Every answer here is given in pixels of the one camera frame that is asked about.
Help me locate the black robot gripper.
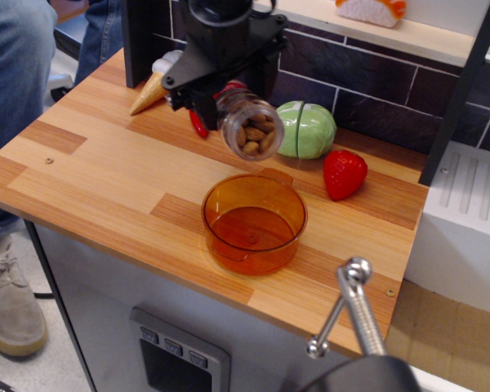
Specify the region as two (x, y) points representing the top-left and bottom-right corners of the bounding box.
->
(162, 14), (287, 131)

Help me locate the light wooden shelf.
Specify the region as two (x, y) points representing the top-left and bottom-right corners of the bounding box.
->
(274, 0), (474, 67)

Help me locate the beige suede shoe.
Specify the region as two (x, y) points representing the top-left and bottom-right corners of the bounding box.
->
(0, 235), (48, 357)

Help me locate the white ribbed sink unit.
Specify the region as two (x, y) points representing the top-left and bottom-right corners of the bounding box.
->
(405, 142), (490, 312)

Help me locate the toy salmon sushi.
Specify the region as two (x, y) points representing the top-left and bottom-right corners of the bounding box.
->
(335, 0), (407, 28)

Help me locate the red toy chili pepper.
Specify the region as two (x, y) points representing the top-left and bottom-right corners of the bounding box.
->
(189, 109), (208, 139)

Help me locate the grey control panel with buttons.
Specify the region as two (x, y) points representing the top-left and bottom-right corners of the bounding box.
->
(130, 307), (231, 392)

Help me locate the blue jeans leg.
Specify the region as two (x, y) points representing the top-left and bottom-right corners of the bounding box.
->
(0, 0), (123, 242)

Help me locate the red toy strawberry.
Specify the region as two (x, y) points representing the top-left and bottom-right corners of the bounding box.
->
(323, 149), (368, 201)

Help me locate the orange transparent plastic pot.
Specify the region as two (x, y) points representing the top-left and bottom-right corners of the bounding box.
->
(202, 168), (308, 276)

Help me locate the green toy cabbage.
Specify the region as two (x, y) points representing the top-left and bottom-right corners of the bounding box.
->
(277, 100), (337, 159)

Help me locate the clear almond jar red label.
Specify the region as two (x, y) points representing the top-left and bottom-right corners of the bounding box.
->
(216, 80), (284, 161)

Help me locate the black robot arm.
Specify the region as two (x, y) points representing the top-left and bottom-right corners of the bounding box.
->
(162, 1), (288, 131)

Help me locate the toy ice cream cone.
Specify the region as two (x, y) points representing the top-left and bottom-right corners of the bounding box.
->
(129, 50), (183, 115)

